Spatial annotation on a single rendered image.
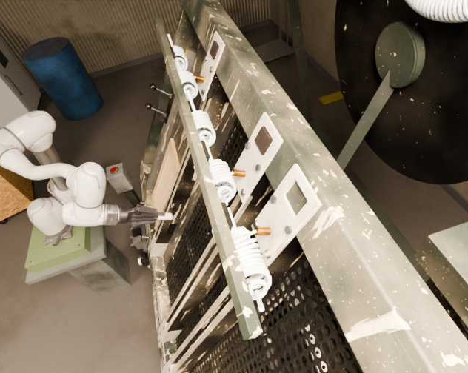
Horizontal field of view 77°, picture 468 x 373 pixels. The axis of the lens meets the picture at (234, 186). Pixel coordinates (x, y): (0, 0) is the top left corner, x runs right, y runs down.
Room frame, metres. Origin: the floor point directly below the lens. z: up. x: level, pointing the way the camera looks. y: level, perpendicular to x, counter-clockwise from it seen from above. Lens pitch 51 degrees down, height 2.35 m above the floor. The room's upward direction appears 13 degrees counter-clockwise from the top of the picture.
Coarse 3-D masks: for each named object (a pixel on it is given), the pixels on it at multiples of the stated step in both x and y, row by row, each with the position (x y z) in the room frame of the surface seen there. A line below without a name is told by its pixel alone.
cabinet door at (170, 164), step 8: (168, 144) 1.29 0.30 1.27; (168, 152) 1.25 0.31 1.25; (176, 152) 1.18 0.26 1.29; (168, 160) 1.22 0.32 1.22; (176, 160) 1.12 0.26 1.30; (168, 168) 1.17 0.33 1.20; (176, 168) 1.06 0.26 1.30; (160, 176) 1.24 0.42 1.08; (168, 176) 1.13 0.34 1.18; (160, 184) 1.21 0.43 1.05; (168, 184) 1.09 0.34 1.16; (160, 192) 1.16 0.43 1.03; (168, 192) 1.05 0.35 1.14; (152, 200) 1.24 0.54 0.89; (160, 200) 1.12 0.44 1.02; (160, 208) 1.07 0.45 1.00
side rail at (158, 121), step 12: (180, 12) 1.68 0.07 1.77; (180, 24) 1.63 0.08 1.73; (192, 24) 1.64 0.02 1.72; (180, 36) 1.63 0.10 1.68; (192, 36) 1.63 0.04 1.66; (168, 84) 1.61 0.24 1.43; (168, 96) 1.61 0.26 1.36; (156, 108) 1.62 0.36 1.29; (156, 120) 1.60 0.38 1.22; (156, 132) 1.59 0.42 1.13; (156, 144) 1.59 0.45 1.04; (144, 156) 1.58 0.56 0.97
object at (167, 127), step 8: (192, 48) 1.43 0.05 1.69; (192, 56) 1.39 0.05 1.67; (192, 64) 1.39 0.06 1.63; (176, 104) 1.38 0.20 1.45; (176, 112) 1.37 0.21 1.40; (168, 120) 1.37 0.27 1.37; (168, 128) 1.37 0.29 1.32; (168, 136) 1.36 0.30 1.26; (160, 144) 1.36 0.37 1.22; (160, 152) 1.36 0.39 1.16; (160, 160) 1.35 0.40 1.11; (152, 168) 1.37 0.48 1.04; (152, 176) 1.34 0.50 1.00; (152, 184) 1.34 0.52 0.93
